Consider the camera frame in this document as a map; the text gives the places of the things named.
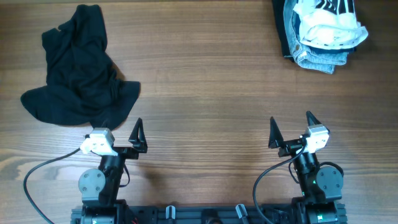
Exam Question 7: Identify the black folded garment under jeans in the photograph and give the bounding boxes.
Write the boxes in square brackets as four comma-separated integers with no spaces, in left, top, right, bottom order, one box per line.
[272,0,294,62]

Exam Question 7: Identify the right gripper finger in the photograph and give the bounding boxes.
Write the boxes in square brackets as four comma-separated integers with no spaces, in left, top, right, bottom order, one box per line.
[306,111,321,126]
[268,116,284,149]

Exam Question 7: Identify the black t-shirt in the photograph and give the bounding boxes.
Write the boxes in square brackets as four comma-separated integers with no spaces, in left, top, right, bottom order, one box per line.
[21,4,141,129]

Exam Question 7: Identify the white printed garment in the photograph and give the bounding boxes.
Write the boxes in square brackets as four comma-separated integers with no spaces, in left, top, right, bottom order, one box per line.
[293,0,368,50]

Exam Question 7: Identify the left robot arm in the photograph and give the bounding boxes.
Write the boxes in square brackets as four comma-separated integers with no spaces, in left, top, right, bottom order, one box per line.
[70,118,148,224]

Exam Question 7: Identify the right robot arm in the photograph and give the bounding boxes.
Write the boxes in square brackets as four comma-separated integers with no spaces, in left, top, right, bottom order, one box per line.
[269,111,348,224]

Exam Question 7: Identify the black camera cable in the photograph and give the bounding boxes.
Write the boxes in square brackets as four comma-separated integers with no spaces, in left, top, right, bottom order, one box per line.
[252,144,307,224]
[23,147,82,224]

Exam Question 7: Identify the folded blue jeans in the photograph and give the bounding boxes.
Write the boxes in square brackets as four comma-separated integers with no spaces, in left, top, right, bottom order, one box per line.
[282,0,349,74]

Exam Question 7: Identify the left black camera cable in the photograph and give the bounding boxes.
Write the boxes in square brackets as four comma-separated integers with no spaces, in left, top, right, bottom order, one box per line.
[23,147,82,224]

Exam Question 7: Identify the right black camera cable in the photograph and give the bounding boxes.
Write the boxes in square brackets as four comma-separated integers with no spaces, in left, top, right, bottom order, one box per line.
[252,144,307,224]

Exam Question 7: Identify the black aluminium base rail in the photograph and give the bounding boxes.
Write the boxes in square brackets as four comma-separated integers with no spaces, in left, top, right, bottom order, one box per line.
[70,203,348,224]

